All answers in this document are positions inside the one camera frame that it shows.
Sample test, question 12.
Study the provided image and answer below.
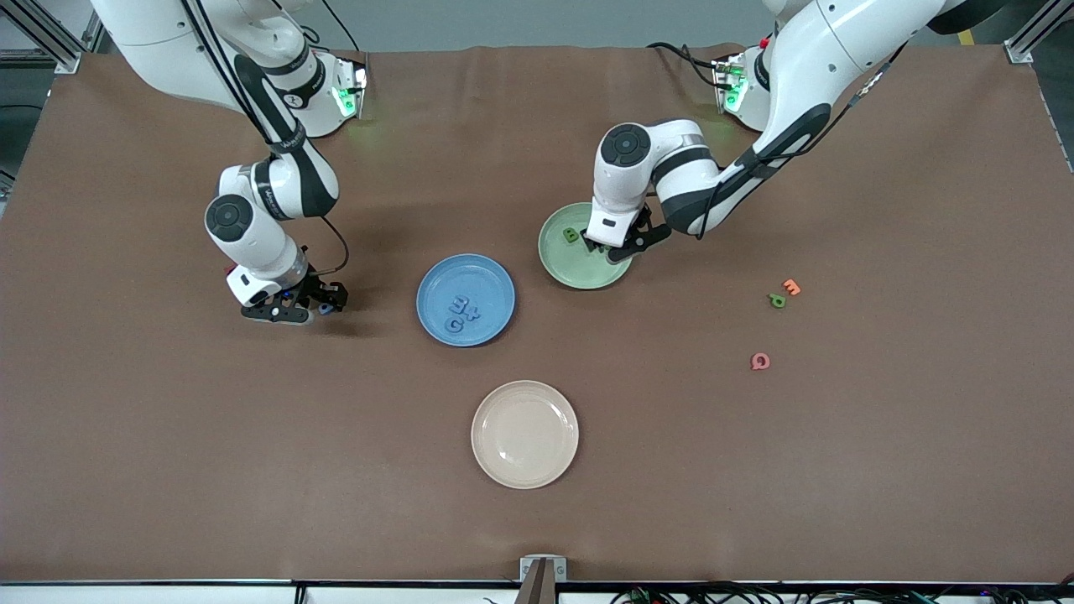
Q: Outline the black base cable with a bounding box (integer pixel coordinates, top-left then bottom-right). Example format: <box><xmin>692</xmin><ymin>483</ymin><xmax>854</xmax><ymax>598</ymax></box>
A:
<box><xmin>646</xmin><ymin>40</ymin><xmax>735</xmax><ymax>91</ymax></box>
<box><xmin>323</xmin><ymin>0</ymin><xmax>372</xmax><ymax>78</ymax></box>

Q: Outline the black left base cable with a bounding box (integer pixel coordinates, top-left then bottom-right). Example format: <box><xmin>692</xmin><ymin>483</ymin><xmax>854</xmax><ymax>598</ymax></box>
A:
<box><xmin>646</xmin><ymin>40</ymin><xmax>735</xmax><ymax>91</ymax></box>

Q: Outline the white table edge rail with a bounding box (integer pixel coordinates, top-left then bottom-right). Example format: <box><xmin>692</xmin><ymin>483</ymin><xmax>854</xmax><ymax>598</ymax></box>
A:
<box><xmin>0</xmin><ymin>581</ymin><xmax>1074</xmax><ymax>604</ymax></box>

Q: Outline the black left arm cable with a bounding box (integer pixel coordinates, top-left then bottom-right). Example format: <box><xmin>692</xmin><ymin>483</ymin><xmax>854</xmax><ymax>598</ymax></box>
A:
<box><xmin>703</xmin><ymin>40</ymin><xmax>911</xmax><ymax>240</ymax></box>

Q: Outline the beige plate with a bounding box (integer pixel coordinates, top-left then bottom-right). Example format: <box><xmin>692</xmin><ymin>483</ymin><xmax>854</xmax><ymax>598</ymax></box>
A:
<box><xmin>471</xmin><ymin>380</ymin><xmax>580</xmax><ymax>490</ymax></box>

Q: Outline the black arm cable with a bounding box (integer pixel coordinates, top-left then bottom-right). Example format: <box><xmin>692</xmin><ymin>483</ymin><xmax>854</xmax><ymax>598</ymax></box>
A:
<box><xmin>703</xmin><ymin>40</ymin><xmax>911</xmax><ymax>240</ymax></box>
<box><xmin>180</xmin><ymin>0</ymin><xmax>350</xmax><ymax>278</ymax></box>

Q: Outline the blue plate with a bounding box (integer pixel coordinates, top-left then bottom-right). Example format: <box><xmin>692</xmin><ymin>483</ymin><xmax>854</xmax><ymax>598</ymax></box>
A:
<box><xmin>416</xmin><ymin>253</ymin><xmax>516</xmax><ymax>347</ymax></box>

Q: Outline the grey metal table bracket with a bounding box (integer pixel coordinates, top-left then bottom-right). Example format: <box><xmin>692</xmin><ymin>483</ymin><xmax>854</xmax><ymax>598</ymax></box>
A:
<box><xmin>519</xmin><ymin>555</ymin><xmax>568</xmax><ymax>582</ymax></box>

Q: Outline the green plate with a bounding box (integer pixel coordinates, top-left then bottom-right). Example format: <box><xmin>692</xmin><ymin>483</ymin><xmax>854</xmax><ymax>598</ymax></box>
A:
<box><xmin>538</xmin><ymin>202</ymin><xmax>635</xmax><ymax>291</ymax></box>

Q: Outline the brown table cover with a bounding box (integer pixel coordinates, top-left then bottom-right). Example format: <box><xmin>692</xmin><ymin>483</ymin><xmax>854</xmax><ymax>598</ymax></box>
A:
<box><xmin>0</xmin><ymin>44</ymin><xmax>1074</xmax><ymax>586</ymax></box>

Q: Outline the brown camera post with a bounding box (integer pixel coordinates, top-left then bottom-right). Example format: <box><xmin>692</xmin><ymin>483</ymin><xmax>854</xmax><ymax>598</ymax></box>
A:
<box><xmin>514</xmin><ymin>560</ymin><xmax>556</xmax><ymax>604</ymax></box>

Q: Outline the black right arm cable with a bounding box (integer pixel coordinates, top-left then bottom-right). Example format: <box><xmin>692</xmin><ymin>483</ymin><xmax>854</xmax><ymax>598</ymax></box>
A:
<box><xmin>180</xmin><ymin>0</ymin><xmax>350</xmax><ymax>278</ymax></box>

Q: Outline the aluminium frame profile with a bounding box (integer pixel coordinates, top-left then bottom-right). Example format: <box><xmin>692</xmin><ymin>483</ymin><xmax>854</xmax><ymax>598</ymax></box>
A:
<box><xmin>1003</xmin><ymin>0</ymin><xmax>1074</xmax><ymax>64</ymax></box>
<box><xmin>0</xmin><ymin>0</ymin><xmax>106</xmax><ymax>75</ymax></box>

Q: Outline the tangled floor cable bundle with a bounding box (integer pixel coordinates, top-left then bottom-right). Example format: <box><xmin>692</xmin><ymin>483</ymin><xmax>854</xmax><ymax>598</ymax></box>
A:
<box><xmin>608</xmin><ymin>577</ymin><xmax>1074</xmax><ymax>604</ymax></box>

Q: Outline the black right base cable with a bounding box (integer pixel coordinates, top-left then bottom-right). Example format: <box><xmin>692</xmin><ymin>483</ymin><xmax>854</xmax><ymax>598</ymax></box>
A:
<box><xmin>323</xmin><ymin>0</ymin><xmax>372</xmax><ymax>78</ymax></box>

